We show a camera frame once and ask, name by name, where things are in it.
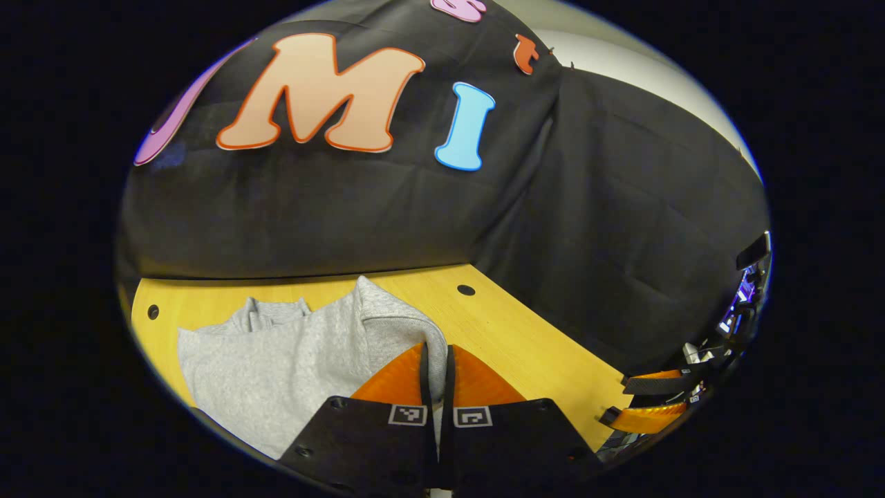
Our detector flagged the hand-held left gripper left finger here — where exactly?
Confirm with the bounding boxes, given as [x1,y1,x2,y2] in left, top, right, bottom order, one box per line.
[279,342,438,493]

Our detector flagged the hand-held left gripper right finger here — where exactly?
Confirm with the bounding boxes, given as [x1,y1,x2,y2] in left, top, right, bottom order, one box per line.
[440,344,602,493]

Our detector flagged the grey zip-neck sweatshirt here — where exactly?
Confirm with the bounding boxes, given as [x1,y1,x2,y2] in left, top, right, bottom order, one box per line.
[178,275,450,461]

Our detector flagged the black backdrop cloth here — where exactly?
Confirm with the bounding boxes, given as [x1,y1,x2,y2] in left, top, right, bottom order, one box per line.
[116,0,770,378]

